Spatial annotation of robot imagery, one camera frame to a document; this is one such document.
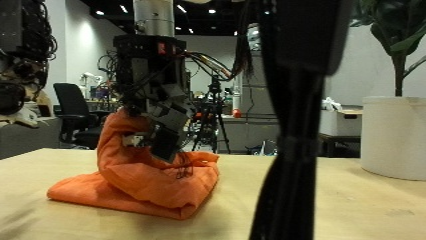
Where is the low grey cabinet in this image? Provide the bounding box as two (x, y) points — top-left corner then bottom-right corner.
(217, 115), (281, 155)

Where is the dark side table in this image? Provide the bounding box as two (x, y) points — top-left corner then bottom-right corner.
(318, 133), (362, 158)

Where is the black camera tripod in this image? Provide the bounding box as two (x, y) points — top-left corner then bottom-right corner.
(191, 74), (232, 155)

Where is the grey sofa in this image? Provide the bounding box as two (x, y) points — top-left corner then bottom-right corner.
(0, 116), (63, 160)

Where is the orange button shirt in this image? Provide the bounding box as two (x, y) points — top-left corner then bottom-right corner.
(45, 108), (221, 221)

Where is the white round plant pot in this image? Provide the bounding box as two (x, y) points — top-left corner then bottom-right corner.
(360, 95), (426, 181)

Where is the black office chair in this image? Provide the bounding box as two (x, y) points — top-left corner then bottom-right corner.
(52, 82), (115, 150)

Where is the white plastic bag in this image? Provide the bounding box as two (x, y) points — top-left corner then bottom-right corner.
(322, 96), (344, 112)

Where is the green leafy plant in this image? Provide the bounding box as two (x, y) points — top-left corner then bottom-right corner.
(349, 0), (426, 98)

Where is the white cardboard box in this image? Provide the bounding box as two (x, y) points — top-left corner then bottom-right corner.
(318, 107), (364, 137)

